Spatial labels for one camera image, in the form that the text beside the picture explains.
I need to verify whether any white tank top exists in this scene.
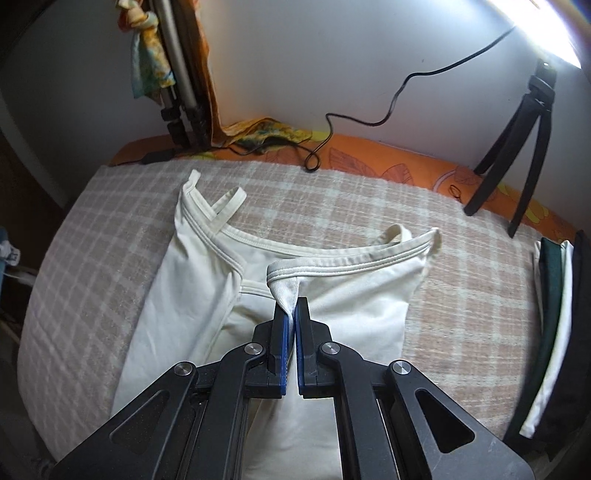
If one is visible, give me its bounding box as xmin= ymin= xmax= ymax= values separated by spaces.
xmin=110 ymin=169 xmax=443 ymax=480

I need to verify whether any stack of folded clothes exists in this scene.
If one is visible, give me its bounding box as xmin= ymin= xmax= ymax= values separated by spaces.
xmin=503 ymin=230 xmax=590 ymax=458

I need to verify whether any checkered beige blanket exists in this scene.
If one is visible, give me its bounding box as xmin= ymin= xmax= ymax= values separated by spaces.
xmin=18 ymin=160 xmax=540 ymax=459

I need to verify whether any yellow crumpled cloth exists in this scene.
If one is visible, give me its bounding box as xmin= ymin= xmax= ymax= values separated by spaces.
xmin=221 ymin=117 xmax=312 ymax=151

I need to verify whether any orange patterned bedsheet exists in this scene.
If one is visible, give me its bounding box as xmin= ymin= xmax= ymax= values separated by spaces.
xmin=109 ymin=134 xmax=577 ymax=243

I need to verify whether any folded tripod stand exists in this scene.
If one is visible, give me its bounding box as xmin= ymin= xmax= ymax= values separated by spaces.
xmin=145 ymin=1 xmax=212 ymax=153

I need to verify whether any colourful floral scarf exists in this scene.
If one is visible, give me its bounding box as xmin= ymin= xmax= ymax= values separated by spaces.
xmin=115 ymin=0 xmax=175 ymax=104

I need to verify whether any black mini tripod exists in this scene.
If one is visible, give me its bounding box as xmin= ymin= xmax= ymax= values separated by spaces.
xmin=464 ymin=59 xmax=557 ymax=237

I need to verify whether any black power cable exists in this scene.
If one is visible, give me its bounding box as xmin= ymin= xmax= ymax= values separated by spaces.
xmin=221 ymin=25 xmax=518 ymax=174

